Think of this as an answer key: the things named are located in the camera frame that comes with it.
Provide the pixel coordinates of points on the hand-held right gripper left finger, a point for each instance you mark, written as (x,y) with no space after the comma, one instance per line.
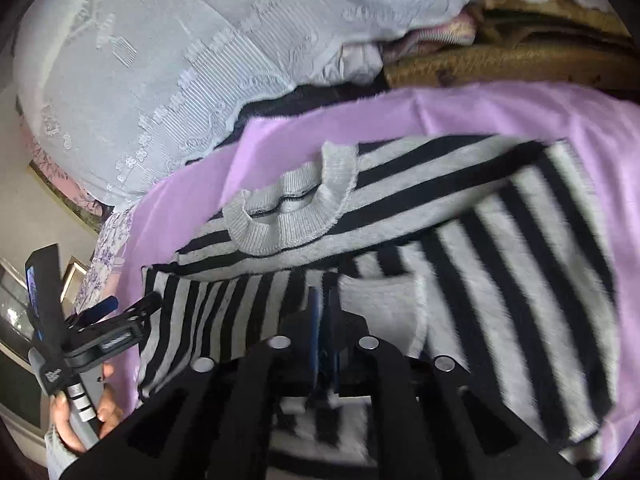
(314,332)

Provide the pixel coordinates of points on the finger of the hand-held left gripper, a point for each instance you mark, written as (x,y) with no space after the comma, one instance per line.
(142,307)
(102,306)

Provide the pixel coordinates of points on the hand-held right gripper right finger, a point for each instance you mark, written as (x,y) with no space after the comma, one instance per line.
(332,360)

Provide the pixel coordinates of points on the black and white striped sweater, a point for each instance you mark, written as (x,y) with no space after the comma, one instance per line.
(450,270)

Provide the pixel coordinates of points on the person's left forearm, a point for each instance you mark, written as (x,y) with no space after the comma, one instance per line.
(57,455)

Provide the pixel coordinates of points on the person's left hand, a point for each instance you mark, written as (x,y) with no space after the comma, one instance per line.
(111,400)

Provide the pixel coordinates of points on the window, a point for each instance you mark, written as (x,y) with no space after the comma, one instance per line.
(12,305)

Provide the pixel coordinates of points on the purple floral sheet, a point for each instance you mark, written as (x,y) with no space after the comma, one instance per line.
(110,250)

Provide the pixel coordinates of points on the pink floral cloth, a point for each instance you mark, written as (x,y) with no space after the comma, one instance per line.
(55,175)

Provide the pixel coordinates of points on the purple printed blanket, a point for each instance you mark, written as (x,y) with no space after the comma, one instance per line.
(300,130)

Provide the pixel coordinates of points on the white lace cover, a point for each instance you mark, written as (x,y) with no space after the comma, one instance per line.
(150,60)

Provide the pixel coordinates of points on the pale grey cloth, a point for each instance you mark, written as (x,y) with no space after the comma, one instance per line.
(355,62)

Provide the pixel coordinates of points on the pink striped cloth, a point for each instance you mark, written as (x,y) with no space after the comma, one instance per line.
(445,32)

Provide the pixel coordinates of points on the wooden frame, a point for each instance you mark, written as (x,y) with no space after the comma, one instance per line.
(75,272)

